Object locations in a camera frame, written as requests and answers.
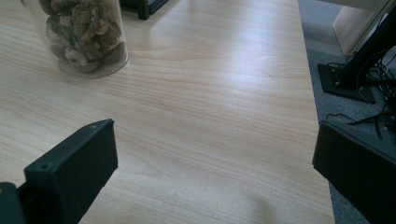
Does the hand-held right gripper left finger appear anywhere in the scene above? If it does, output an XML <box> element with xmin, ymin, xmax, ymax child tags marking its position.
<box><xmin>23</xmin><ymin>119</ymin><xmax>120</xmax><ymax>224</ymax></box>

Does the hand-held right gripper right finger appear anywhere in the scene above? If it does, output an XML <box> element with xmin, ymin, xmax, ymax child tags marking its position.
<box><xmin>312</xmin><ymin>119</ymin><xmax>396</xmax><ymax>224</ymax></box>

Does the black metal two-tier rack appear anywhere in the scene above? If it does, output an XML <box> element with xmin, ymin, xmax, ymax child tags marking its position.
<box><xmin>120</xmin><ymin>0</ymin><xmax>169</xmax><ymax>21</ymax></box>

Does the black stand with square base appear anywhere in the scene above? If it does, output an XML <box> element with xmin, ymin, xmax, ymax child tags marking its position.
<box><xmin>317</xmin><ymin>6</ymin><xmax>396</xmax><ymax>105</ymax></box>

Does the glass jar of dried mushrooms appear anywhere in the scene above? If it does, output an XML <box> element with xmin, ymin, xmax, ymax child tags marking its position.
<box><xmin>21</xmin><ymin>0</ymin><xmax>129</xmax><ymax>79</ymax></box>

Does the beige wooden cabinet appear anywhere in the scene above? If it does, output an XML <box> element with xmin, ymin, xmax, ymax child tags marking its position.
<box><xmin>317</xmin><ymin>0</ymin><xmax>396</xmax><ymax>57</ymax></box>

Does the tangle of black cables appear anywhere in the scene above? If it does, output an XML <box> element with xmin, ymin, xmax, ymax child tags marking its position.
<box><xmin>325</xmin><ymin>46</ymin><xmax>396</xmax><ymax>141</ymax></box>

